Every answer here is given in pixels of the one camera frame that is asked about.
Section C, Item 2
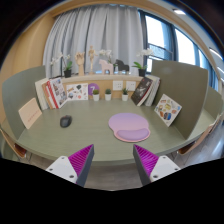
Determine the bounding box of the wooden chair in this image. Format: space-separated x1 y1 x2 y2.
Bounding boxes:
0 129 31 163
171 113 224 164

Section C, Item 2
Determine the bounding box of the white books stack left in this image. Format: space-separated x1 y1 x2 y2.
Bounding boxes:
35 78 49 110

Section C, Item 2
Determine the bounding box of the pink purple mouse pad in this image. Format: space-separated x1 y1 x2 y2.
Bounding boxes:
108 113 150 142

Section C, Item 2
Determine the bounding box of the wooden chair left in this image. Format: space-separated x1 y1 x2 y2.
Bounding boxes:
0 129 31 163

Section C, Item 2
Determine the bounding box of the small potted plant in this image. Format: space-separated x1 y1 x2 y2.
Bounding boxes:
122 88 128 101
105 88 112 101
92 89 100 101

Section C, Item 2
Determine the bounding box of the white orchid right pot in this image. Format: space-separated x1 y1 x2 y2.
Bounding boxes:
133 48 153 77

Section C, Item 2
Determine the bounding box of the black computer mouse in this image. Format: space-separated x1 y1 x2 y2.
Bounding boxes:
60 115 72 128

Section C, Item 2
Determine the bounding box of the green desk divider right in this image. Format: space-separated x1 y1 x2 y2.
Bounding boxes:
152 60 223 139

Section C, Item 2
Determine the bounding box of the sticker postcard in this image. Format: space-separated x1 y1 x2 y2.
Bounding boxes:
66 83 88 101

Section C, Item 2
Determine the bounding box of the white orchid left pot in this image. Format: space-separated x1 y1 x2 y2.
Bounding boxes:
50 53 72 78

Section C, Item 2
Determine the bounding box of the white orchid pot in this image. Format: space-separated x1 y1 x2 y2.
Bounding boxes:
50 53 72 78
133 48 153 77

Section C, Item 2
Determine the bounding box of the white books stack right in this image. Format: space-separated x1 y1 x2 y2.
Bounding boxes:
144 75 160 106

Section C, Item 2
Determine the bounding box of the small potted plant right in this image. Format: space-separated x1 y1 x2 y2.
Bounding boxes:
122 88 128 101

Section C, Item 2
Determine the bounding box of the dark book leaning right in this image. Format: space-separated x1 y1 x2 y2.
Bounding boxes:
131 77 153 106

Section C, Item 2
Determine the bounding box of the wooden hand model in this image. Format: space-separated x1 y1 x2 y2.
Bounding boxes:
75 52 85 76

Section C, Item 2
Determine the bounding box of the wooden mannequin figure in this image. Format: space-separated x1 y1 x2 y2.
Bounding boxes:
88 45 97 74

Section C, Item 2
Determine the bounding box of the pink wooden horse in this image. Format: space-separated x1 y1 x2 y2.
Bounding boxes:
99 59 114 74

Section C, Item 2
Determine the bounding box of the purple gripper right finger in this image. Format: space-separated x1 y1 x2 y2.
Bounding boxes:
133 144 180 186

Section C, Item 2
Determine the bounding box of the red white magazine left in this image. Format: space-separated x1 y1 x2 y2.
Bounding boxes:
47 78 67 109

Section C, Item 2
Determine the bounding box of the beige card sign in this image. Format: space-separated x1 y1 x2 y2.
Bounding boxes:
19 98 42 129

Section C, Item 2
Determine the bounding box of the white wall socket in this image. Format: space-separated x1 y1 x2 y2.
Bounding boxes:
126 81 136 91
113 81 123 91

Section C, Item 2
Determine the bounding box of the black wooden horse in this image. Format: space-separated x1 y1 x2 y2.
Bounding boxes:
115 59 129 72

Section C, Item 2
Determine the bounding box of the white orchid middle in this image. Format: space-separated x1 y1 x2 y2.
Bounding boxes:
99 49 112 64

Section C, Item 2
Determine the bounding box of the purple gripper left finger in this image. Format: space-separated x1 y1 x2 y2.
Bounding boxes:
47 144 94 187

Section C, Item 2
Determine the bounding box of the green desk divider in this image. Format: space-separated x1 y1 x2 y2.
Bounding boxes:
2 66 46 139
152 60 223 139

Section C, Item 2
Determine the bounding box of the white books stack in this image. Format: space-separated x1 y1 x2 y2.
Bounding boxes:
35 78 49 110
144 75 160 106

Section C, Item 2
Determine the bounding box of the white wall socket left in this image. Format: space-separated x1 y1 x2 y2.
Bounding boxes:
113 81 123 91

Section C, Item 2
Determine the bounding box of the small potted plant middle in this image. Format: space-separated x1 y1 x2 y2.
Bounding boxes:
105 88 112 101

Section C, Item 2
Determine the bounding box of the wooden chair right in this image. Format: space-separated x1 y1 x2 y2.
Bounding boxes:
171 113 224 164

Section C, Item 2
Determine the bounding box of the colourful picture book right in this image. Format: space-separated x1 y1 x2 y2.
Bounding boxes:
154 94 182 127

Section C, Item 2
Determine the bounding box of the green desk divider left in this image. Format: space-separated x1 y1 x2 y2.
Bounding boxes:
2 66 46 139

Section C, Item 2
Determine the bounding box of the small potted plant left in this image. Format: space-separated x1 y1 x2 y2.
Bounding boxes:
92 89 100 101

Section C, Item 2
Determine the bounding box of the white wall socket right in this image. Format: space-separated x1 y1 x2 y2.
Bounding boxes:
126 81 136 91

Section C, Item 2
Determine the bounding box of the grey curtain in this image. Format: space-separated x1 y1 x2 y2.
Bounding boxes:
43 4 143 78

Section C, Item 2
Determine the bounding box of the purple round card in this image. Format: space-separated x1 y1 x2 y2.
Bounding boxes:
88 83 100 96

